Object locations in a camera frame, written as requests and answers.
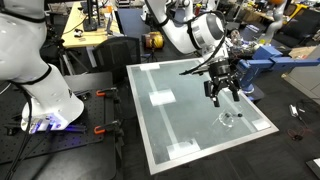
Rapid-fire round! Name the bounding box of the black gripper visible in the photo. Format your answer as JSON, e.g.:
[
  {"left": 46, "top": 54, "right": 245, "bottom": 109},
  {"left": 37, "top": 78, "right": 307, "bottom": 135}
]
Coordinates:
[{"left": 204, "top": 61, "right": 240, "bottom": 107}]

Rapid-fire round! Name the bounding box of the wooden desk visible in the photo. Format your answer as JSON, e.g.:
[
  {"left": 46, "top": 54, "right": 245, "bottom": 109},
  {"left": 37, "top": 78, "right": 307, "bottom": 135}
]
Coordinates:
[{"left": 61, "top": 1, "right": 121, "bottom": 48}]

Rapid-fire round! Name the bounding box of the black mesh chair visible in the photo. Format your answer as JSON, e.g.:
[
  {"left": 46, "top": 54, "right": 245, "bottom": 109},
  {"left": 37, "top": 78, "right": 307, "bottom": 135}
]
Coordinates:
[{"left": 93, "top": 36, "right": 141, "bottom": 84}]

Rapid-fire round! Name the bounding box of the clear glass cup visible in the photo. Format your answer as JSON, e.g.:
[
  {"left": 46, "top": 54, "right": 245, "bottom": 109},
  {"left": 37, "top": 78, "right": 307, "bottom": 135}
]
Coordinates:
[{"left": 218, "top": 112, "right": 234, "bottom": 128}]

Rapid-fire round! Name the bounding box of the black optical breadboard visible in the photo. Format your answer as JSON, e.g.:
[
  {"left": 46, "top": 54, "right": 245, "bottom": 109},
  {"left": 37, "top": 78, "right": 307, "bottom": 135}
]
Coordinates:
[{"left": 0, "top": 90, "right": 114, "bottom": 165}]

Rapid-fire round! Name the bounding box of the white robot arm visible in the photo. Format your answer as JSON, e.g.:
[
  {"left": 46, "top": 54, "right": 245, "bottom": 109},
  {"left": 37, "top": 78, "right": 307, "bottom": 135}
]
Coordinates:
[{"left": 0, "top": 0, "right": 84, "bottom": 134}]

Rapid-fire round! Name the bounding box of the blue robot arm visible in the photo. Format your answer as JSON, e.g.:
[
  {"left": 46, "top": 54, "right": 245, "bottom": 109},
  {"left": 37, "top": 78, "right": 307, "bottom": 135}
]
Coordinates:
[{"left": 204, "top": 46, "right": 320, "bottom": 104}]

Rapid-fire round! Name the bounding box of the orange clamp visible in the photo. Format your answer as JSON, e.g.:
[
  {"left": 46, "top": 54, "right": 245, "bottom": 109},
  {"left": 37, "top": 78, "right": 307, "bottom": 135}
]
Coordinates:
[
  {"left": 94, "top": 121, "right": 121, "bottom": 135},
  {"left": 96, "top": 87, "right": 118, "bottom": 99}
]

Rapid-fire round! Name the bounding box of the orange clamp far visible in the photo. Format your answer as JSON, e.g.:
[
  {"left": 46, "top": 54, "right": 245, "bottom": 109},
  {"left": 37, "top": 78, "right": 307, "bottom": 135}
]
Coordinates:
[{"left": 96, "top": 87, "right": 118, "bottom": 99}]

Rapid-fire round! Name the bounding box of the orange clamp near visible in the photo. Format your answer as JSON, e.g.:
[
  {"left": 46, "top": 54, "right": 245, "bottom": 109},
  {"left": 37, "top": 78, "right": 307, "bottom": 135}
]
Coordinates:
[{"left": 94, "top": 121, "right": 121, "bottom": 135}]

